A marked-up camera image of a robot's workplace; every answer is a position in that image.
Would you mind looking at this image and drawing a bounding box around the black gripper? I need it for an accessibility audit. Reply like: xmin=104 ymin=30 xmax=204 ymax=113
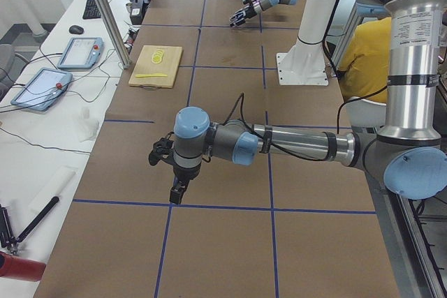
xmin=169 ymin=154 xmax=202 ymax=204
xmin=230 ymin=3 xmax=261 ymax=27

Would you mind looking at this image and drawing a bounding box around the bamboo cutting board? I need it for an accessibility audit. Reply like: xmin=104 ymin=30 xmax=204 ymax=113
xmin=129 ymin=45 xmax=182 ymax=89

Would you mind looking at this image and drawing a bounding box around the black box device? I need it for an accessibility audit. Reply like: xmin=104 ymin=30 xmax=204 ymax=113
xmin=129 ymin=0 xmax=149 ymax=25

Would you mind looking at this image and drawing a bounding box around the yellow plastic knife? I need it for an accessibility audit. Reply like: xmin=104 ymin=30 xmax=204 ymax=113
xmin=135 ymin=73 xmax=168 ymax=78

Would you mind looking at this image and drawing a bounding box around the crumpled white tissue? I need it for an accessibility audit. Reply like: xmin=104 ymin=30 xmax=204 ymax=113
xmin=73 ymin=107 xmax=99 ymax=142

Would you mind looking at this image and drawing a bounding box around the person in yellow shirt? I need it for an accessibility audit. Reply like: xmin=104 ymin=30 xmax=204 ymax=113
xmin=338 ymin=17 xmax=391 ymax=103

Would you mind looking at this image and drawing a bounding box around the white chair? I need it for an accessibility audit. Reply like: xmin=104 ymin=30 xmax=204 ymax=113
xmin=345 ymin=97 xmax=386 ymax=128

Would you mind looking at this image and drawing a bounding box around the black keyboard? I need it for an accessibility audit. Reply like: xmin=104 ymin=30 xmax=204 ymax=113
xmin=82 ymin=0 xmax=101 ymax=20

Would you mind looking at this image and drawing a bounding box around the far blue teach pendant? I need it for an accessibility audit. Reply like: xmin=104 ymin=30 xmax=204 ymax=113
xmin=57 ymin=37 xmax=103 ymax=70

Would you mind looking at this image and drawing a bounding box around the blue teach pendant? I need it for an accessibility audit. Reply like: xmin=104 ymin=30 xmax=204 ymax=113
xmin=57 ymin=37 xmax=103 ymax=70
xmin=10 ymin=68 xmax=73 ymax=112

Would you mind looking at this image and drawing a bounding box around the black computer mouse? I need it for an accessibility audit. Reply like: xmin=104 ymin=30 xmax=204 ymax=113
xmin=68 ymin=25 xmax=85 ymax=35

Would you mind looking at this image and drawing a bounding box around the near blue teach pendant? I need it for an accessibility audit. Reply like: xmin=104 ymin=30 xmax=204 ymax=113
xmin=10 ymin=68 xmax=73 ymax=112

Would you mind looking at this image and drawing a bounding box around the black handheld tool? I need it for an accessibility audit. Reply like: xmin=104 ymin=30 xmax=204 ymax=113
xmin=1 ymin=196 xmax=59 ymax=255

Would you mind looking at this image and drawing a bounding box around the black camera cable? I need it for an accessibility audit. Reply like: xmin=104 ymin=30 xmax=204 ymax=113
xmin=202 ymin=92 xmax=390 ymax=163

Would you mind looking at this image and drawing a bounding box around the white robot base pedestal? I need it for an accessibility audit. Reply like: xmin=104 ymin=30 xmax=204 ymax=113
xmin=277 ymin=0 xmax=336 ymax=86

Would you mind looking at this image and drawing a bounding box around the aluminium frame post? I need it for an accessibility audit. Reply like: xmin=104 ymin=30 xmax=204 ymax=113
xmin=95 ymin=0 xmax=131 ymax=69

